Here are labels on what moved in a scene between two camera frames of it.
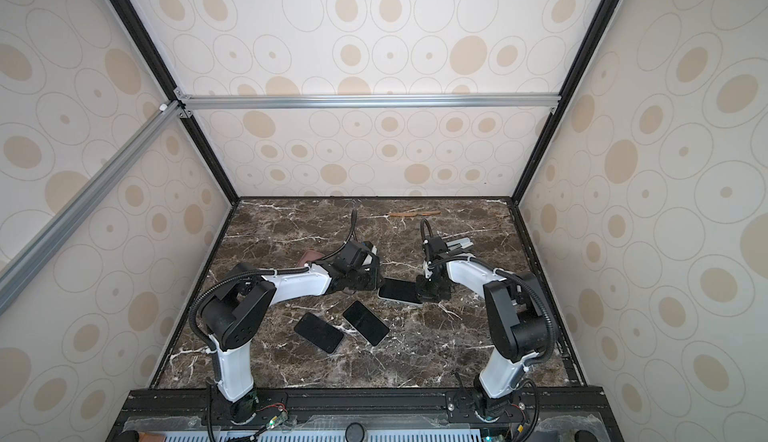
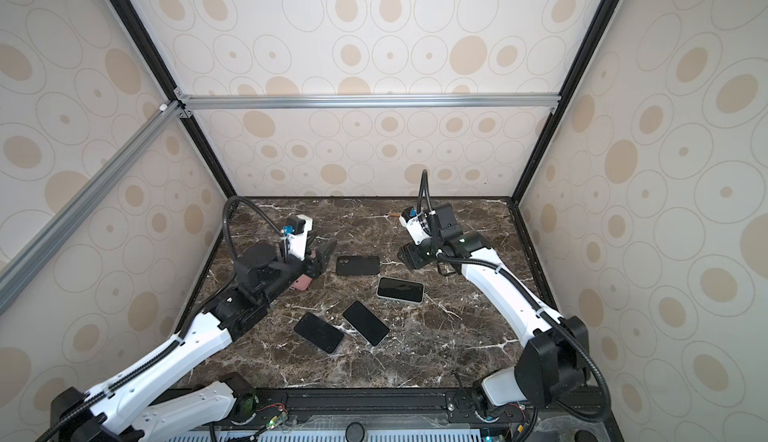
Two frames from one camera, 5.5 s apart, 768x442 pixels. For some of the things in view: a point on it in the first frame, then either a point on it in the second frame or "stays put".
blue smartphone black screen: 400,290 stays put
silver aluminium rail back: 191,100 stays put
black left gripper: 374,274 to 317,263
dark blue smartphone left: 319,332 stays put
